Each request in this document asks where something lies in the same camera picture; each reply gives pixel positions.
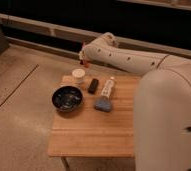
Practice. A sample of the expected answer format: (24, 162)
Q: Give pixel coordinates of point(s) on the dark ceramic bowl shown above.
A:
(67, 98)

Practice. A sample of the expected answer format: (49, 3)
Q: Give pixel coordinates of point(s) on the metal table leg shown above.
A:
(65, 163)

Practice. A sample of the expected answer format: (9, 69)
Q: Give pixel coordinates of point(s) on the white ceramic cup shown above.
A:
(78, 75)

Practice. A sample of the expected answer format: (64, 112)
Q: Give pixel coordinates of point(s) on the wooden table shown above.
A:
(86, 132)

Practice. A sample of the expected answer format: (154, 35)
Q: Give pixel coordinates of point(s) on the white tube with label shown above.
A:
(108, 86)

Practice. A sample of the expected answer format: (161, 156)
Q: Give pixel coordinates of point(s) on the black rectangular block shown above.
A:
(93, 86)

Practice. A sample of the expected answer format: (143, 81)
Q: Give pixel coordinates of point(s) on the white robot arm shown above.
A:
(161, 104)

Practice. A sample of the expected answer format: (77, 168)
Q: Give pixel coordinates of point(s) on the orange red pepper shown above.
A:
(85, 63)

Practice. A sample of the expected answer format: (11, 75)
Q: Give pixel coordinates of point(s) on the blue sponge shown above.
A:
(103, 104)

